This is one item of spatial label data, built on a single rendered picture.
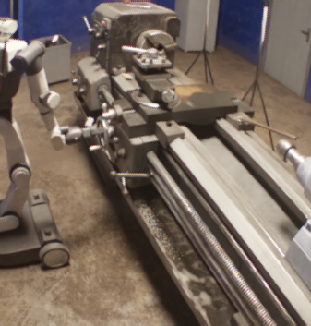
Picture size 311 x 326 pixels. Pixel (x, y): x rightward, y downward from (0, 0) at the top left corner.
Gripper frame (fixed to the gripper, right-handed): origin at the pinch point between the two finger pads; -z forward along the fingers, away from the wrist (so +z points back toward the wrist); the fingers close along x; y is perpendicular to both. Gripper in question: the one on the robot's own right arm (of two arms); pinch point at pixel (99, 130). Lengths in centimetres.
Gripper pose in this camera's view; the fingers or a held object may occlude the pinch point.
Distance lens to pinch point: 189.7
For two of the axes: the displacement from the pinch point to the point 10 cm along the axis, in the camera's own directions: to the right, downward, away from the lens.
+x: -3.6, -0.4, 9.3
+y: 1.5, 9.8, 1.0
